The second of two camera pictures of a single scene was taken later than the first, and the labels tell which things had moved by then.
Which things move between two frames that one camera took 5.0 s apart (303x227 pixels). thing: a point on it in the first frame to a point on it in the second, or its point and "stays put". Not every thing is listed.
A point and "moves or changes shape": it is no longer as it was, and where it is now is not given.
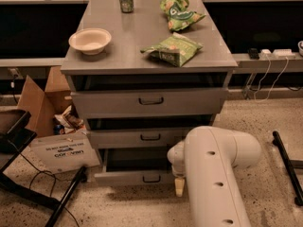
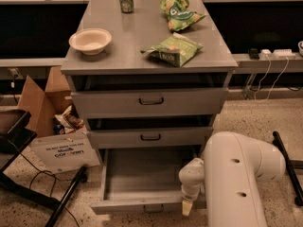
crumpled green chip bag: [179, 13] stays put
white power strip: [277, 54] stays put
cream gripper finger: [179, 186] to [186, 207]
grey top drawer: [203, 102] stays put
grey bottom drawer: [136, 165] moves or changes shape
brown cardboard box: [62, 143] stays put
